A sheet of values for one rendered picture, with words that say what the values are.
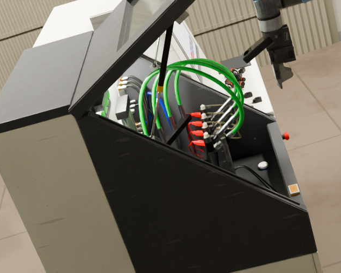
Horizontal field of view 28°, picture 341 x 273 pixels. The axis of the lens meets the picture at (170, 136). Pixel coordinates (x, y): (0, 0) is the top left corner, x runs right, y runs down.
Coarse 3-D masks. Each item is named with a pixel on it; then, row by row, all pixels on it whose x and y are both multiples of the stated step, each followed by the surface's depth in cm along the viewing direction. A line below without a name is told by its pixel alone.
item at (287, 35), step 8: (264, 32) 219; (272, 32) 217; (280, 32) 218; (288, 32) 219; (272, 40) 220; (280, 40) 221; (288, 40) 220; (272, 48) 221; (280, 48) 220; (288, 48) 219; (272, 56) 221; (280, 56) 222; (288, 56) 221; (272, 64) 224
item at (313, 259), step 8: (304, 256) 217; (312, 256) 217; (264, 264) 219; (272, 264) 219; (280, 264) 219; (288, 264) 219; (296, 264) 219; (304, 264) 219; (312, 264) 219; (320, 264) 219; (232, 272) 220; (240, 272) 220; (248, 272) 220; (256, 272) 220; (264, 272) 220; (272, 272) 220; (280, 272) 220; (288, 272) 220; (296, 272) 220; (304, 272) 220; (312, 272) 220; (320, 272) 220
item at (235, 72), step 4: (232, 68) 314; (240, 68) 315; (244, 68) 314; (232, 72) 309; (236, 72) 310; (240, 72) 313; (236, 76) 301; (240, 76) 305; (228, 80) 305; (240, 80) 301; (244, 80) 305; (228, 84) 298; (232, 84) 299; (240, 84) 296; (244, 84) 296
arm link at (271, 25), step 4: (280, 16) 217; (268, 20) 215; (272, 20) 215; (276, 20) 215; (280, 20) 217; (260, 24) 218; (264, 24) 216; (268, 24) 216; (272, 24) 216; (276, 24) 216; (280, 24) 217; (260, 28) 219; (264, 28) 217; (268, 28) 216; (272, 28) 216; (276, 28) 216; (268, 32) 218
